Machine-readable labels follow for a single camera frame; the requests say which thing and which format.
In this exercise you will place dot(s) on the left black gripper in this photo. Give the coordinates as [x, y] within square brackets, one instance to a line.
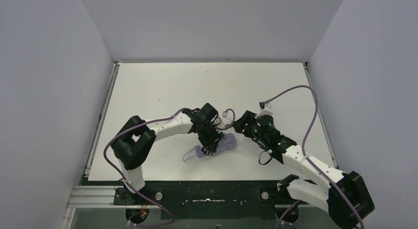
[211, 141]

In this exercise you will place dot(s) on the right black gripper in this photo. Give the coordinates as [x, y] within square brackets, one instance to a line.
[246, 123]

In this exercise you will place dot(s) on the lavender folding umbrella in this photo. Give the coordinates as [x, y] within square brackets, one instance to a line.
[228, 142]

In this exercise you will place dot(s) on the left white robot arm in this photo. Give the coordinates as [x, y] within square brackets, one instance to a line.
[132, 145]

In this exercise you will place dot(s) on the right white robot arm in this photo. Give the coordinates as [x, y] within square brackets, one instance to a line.
[344, 196]

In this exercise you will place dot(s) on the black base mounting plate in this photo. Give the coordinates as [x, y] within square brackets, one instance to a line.
[182, 200]

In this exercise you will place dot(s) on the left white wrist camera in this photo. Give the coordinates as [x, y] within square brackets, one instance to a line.
[225, 115]

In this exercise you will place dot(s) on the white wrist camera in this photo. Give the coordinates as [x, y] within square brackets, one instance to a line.
[265, 109]
[225, 115]

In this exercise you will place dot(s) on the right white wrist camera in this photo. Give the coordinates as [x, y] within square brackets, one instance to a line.
[265, 109]

